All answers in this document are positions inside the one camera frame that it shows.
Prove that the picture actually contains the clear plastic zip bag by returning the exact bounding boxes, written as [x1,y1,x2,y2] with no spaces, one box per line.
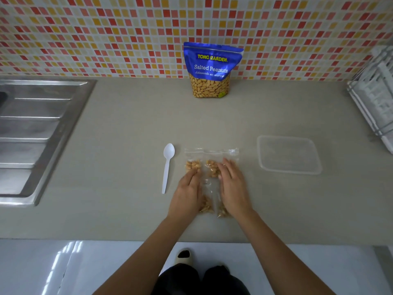
[184,147,240,219]

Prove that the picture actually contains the white plastic spoon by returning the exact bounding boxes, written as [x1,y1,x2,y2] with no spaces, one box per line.
[161,143,176,195]

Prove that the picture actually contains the heap of loose peanuts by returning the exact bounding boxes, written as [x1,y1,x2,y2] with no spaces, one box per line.
[185,159,233,219]

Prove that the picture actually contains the black trousers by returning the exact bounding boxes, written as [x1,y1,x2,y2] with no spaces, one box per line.
[152,263,251,295]

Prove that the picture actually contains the white wire dish rack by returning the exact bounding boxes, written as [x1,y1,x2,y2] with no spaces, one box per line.
[347,45,393,156]

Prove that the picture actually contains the person's left hand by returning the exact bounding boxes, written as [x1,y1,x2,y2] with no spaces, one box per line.
[167,168,202,220]

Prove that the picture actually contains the person's left forearm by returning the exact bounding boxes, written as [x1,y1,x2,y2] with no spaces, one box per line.
[91,211,198,295]

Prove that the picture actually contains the clear plastic container lid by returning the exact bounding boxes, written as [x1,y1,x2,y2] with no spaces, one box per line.
[256,135,323,175]

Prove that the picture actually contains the stainless steel sink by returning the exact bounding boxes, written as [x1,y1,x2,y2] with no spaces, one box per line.
[0,77,98,208]

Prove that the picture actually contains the blue peanut pouch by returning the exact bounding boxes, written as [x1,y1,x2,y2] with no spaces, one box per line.
[183,42,244,99]

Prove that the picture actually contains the beige and black shoe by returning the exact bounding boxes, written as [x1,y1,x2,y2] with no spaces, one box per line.
[175,248,193,268]

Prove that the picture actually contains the person's right forearm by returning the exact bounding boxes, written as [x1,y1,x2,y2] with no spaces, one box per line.
[229,209,337,295]

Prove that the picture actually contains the person's right hand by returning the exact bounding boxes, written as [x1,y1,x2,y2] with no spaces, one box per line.
[217,158,255,218]

